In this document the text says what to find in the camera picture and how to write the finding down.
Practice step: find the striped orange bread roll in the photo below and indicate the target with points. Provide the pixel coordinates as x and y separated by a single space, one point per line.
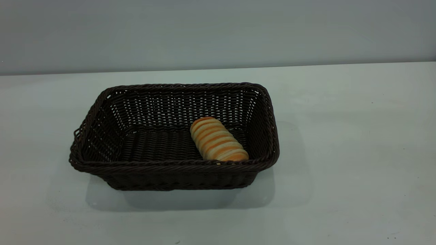
218 141

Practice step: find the dark brown woven wicker basket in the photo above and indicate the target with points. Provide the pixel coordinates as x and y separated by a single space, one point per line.
170 177

